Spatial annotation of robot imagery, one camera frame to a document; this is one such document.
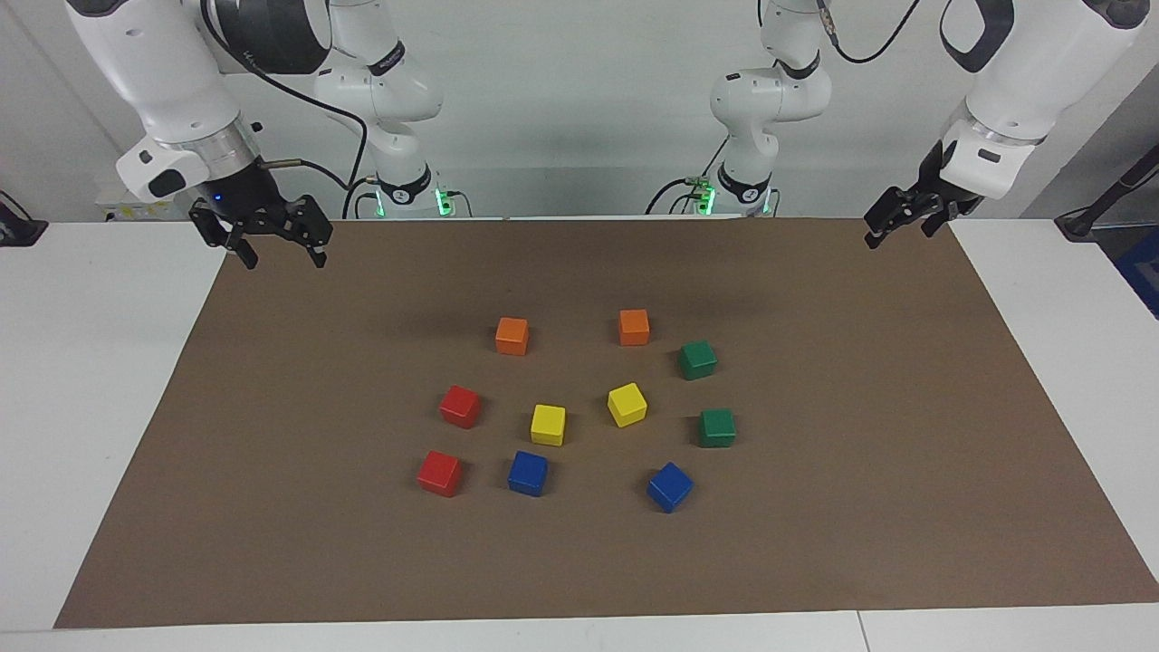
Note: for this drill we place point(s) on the orange wooden cube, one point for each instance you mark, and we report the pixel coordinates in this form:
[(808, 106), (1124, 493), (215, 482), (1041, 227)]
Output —
[(634, 327), (512, 336)]

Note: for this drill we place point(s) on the blue crate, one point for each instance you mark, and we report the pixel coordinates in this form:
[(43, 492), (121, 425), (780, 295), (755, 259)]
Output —
[(1143, 272)]

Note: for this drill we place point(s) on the brown table mat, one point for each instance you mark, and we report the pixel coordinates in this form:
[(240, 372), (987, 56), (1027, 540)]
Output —
[(579, 561)]

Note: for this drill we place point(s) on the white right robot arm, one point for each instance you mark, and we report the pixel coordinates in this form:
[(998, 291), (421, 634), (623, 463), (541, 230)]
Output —
[(154, 72)]

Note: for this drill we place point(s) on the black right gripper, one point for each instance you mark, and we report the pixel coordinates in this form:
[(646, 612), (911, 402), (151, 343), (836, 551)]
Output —
[(240, 195)]

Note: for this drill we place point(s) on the red wooden cube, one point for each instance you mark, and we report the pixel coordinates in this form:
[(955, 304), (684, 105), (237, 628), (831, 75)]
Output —
[(439, 473), (460, 406)]

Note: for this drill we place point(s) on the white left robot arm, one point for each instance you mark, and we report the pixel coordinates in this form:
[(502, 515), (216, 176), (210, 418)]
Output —
[(1041, 63)]

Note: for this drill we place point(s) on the blue wooden cube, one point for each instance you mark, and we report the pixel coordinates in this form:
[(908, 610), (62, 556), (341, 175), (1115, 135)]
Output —
[(528, 473), (670, 486)]

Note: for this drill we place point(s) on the black stand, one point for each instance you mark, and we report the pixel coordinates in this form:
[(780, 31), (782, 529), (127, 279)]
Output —
[(1082, 222)]

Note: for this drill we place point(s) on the green wooden cube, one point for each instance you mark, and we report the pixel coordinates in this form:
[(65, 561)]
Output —
[(697, 359), (716, 427)]

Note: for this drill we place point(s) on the yellow wooden cube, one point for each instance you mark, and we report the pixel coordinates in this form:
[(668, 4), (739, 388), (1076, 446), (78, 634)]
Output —
[(627, 404), (548, 425)]

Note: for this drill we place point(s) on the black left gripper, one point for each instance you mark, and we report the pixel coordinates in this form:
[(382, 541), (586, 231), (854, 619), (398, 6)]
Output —
[(942, 186)]

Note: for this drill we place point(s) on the black clamp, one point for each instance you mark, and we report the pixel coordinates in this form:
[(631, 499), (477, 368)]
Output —
[(18, 231)]

